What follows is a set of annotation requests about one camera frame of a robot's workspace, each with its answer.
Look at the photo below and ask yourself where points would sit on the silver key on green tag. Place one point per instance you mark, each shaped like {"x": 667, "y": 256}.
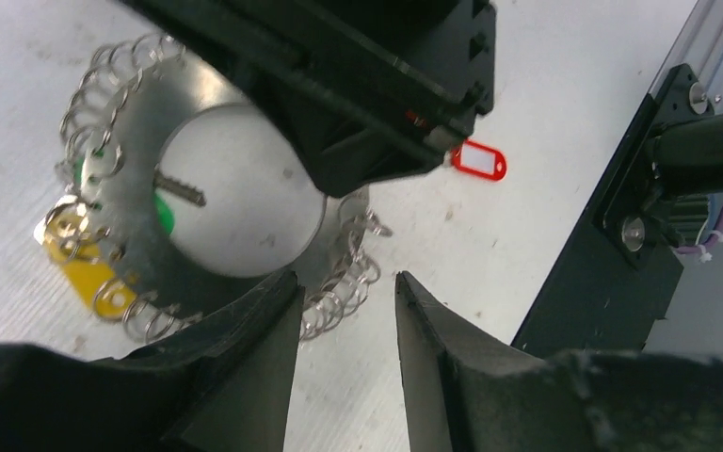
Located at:
{"x": 179, "y": 189}

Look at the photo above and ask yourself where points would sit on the green key tag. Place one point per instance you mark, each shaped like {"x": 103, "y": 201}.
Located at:
{"x": 164, "y": 213}

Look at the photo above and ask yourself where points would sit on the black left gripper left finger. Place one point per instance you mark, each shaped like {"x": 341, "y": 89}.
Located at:
{"x": 223, "y": 384}

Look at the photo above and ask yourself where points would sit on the red key tag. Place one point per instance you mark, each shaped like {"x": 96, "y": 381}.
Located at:
{"x": 479, "y": 160}

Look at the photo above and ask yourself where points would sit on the yellow key tag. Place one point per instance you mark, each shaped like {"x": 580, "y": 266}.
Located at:
{"x": 72, "y": 247}

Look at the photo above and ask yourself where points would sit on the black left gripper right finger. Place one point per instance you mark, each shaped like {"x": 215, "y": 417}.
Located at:
{"x": 464, "y": 390}

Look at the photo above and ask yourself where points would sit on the metal ring disc with keyrings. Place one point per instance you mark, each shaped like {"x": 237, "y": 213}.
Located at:
{"x": 148, "y": 104}

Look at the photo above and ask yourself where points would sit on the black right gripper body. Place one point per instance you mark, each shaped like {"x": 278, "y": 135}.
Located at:
{"x": 364, "y": 91}

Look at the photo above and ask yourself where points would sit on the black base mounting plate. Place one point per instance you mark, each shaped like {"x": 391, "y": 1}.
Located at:
{"x": 616, "y": 273}

